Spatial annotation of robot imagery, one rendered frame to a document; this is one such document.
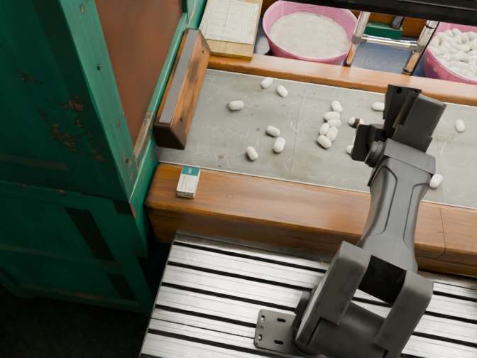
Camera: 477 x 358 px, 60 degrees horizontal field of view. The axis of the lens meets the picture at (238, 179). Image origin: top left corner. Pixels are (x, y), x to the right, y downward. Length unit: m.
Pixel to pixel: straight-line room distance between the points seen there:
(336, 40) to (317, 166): 0.44
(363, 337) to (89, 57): 0.42
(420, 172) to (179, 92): 0.50
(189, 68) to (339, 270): 0.62
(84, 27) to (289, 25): 0.83
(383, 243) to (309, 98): 0.65
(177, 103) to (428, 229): 0.55
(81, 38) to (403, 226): 0.40
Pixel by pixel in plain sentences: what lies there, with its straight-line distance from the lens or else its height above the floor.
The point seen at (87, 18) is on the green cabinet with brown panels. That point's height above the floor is 1.18.
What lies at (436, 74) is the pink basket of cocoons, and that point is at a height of 0.72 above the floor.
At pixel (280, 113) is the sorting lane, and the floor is 0.74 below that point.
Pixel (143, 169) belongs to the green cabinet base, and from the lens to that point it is 0.80.
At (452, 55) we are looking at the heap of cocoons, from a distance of 1.31.
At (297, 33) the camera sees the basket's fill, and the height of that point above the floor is 0.74.
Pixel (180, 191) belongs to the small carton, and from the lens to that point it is 0.81.
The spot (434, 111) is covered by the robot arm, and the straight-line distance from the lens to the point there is 0.64.
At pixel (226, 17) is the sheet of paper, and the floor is 0.78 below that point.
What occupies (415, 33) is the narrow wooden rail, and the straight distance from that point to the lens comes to 1.43.
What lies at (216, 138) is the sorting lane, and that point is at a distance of 0.94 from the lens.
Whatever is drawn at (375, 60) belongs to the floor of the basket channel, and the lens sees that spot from 1.31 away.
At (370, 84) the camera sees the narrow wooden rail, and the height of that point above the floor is 0.76.
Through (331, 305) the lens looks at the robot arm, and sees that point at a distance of 0.43.
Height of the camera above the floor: 1.48
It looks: 57 degrees down
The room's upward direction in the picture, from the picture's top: 5 degrees clockwise
